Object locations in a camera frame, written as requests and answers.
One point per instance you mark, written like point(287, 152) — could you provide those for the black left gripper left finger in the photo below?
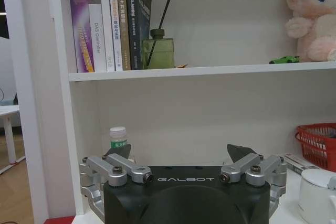
point(119, 165)

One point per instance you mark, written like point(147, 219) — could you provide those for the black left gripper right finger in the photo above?
point(246, 165)

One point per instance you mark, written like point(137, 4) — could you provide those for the clear bottle white cap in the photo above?
point(119, 141)

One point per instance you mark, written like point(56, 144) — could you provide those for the red plastic basket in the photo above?
point(317, 145)

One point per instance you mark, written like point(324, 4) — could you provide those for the green toy car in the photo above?
point(284, 59)

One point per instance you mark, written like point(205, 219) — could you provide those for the white bookshelf unit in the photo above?
point(183, 72)

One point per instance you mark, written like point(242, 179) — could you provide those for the white side table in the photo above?
point(8, 129)

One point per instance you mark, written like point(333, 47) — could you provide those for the green glass diffuser bottle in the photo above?
point(158, 51)

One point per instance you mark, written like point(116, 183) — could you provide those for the white DAS Controller book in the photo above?
point(96, 37)

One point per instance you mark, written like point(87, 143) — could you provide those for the plain white book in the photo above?
point(107, 28)

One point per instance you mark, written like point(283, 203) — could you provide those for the purple book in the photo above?
point(82, 31)

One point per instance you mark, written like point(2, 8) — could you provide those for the brown C++ book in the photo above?
point(123, 22)

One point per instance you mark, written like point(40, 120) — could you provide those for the white book orange print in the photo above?
point(115, 22)

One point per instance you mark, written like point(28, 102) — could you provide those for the black book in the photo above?
point(137, 22)

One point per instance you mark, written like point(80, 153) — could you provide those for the black diffuser reed stick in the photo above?
point(163, 16)

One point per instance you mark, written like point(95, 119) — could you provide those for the pink plush bunny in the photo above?
point(312, 24)

